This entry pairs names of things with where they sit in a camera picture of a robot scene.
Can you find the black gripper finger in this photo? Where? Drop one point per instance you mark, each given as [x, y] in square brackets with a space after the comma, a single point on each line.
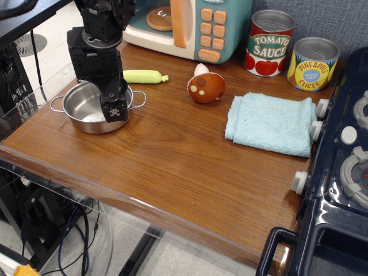
[114, 111]

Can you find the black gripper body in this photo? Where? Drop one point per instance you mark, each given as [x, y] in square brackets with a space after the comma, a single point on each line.
[98, 62]

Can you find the light blue towel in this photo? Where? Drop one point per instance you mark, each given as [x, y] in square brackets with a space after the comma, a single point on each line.
[271, 123]

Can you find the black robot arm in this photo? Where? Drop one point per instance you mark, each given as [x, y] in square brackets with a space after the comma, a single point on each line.
[104, 19]

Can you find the white stove knob bottom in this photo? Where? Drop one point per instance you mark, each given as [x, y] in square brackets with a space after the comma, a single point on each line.
[299, 181]

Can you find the white stove knob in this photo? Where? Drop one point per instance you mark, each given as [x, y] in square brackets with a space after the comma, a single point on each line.
[321, 108]
[299, 181]
[315, 130]

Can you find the stainless steel pot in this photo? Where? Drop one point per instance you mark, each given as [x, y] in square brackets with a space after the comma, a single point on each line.
[81, 104]

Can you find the green toy vegetable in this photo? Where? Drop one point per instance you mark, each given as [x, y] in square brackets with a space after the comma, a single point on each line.
[144, 76]

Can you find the black computer tower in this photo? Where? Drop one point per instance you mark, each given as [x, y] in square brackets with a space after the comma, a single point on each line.
[15, 85]

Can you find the brown plush mushroom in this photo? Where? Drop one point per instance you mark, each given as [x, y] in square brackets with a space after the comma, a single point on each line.
[205, 86]

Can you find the toy microwave oven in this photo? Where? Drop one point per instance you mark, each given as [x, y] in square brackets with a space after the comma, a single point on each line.
[205, 31]

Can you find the black table leg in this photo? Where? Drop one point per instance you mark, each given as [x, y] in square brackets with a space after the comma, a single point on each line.
[137, 257]

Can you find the tomato sauce can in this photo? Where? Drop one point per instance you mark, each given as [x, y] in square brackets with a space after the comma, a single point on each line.
[269, 38]

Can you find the white stove knob middle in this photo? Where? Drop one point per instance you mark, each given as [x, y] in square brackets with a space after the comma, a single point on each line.
[315, 130]

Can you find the pineapple slices can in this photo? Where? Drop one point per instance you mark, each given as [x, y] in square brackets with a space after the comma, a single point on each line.
[313, 63]

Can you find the white stove knob top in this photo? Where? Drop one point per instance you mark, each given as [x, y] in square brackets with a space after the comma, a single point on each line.
[321, 108]

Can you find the dark blue toy stove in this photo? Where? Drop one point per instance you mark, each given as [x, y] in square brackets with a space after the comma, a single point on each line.
[331, 236]

